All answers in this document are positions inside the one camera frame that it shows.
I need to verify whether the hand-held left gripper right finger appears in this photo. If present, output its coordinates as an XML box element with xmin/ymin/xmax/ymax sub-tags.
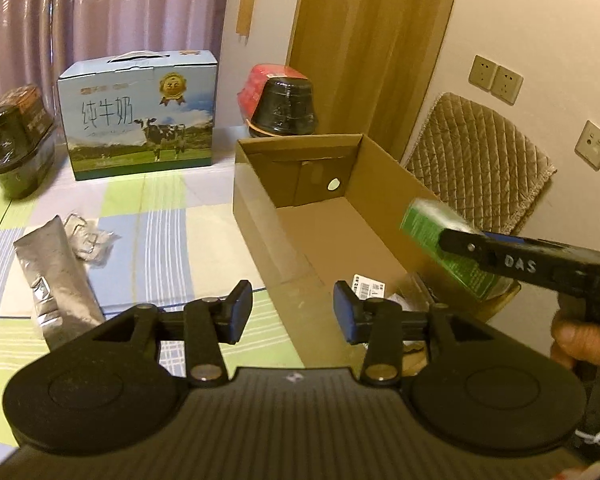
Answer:
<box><xmin>332</xmin><ymin>280</ymin><xmax>491</xmax><ymax>386</ymax></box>

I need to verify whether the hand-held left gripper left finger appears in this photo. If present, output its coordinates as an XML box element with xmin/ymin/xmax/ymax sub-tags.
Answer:
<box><xmin>92</xmin><ymin>280</ymin><xmax>255</xmax><ymax>388</ymax></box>

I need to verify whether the green and white small box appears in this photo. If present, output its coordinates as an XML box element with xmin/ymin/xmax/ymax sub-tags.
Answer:
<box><xmin>399</xmin><ymin>199</ymin><xmax>516</xmax><ymax>302</ymax></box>

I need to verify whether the cardboard box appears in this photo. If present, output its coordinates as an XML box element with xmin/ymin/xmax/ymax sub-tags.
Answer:
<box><xmin>232</xmin><ymin>133</ymin><xmax>521</xmax><ymax>366</ymax></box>

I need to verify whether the clear wrapper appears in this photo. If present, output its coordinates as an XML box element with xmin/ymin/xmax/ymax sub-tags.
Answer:
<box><xmin>60</xmin><ymin>212</ymin><xmax>121</xmax><ymax>263</ymax></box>

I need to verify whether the checked cloth desktop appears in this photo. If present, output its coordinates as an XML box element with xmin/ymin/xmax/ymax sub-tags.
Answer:
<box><xmin>0</xmin><ymin>162</ymin><xmax>306</xmax><ymax>368</ymax></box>

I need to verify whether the person's right hand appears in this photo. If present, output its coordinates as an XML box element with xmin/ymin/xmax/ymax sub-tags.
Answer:
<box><xmin>550</xmin><ymin>310</ymin><xmax>600</xmax><ymax>376</ymax></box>

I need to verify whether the clear bag with barcode label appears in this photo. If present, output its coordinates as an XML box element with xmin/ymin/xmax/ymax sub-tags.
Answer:
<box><xmin>352</xmin><ymin>274</ymin><xmax>431</xmax><ymax>321</ymax></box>

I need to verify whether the quilted chair cushion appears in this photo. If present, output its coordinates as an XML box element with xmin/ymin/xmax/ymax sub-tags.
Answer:
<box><xmin>400</xmin><ymin>92</ymin><xmax>557</xmax><ymax>241</ymax></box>

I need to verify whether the silver foil pouch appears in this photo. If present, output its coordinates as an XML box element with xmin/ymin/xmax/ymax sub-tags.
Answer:
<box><xmin>12</xmin><ymin>215</ymin><xmax>106</xmax><ymax>348</ymax></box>

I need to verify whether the wooden door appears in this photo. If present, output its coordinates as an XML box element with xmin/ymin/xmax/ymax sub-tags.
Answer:
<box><xmin>286</xmin><ymin>0</ymin><xmax>463</xmax><ymax>171</ymax></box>

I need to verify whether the blue milk carton box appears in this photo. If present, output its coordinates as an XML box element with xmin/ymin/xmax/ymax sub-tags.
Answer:
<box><xmin>56</xmin><ymin>50</ymin><xmax>218</xmax><ymax>182</ymax></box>

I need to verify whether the wrapped black bowl stack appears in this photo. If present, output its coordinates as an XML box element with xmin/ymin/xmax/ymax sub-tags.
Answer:
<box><xmin>0</xmin><ymin>85</ymin><xmax>57</xmax><ymax>200</ymax></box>

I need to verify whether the purple curtain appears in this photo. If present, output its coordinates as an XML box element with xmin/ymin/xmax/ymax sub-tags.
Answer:
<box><xmin>0</xmin><ymin>0</ymin><xmax>236</xmax><ymax>106</ymax></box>

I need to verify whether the beige wall socket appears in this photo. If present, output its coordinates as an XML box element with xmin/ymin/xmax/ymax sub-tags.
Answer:
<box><xmin>469</xmin><ymin>55</ymin><xmax>501</xmax><ymax>92</ymax></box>
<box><xmin>574</xmin><ymin>120</ymin><xmax>600</xmax><ymax>171</ymax></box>
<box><xmin>490</xmin><ymin>66</ymin><xmax>524</xmax><ymax>106</ymax></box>

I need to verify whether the yellow wall strip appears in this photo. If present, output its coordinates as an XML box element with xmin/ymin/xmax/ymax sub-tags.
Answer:
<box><xmin>236</xmin><ymin>0</ymin><xmax>259</xmax><ymax>43</ymax></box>

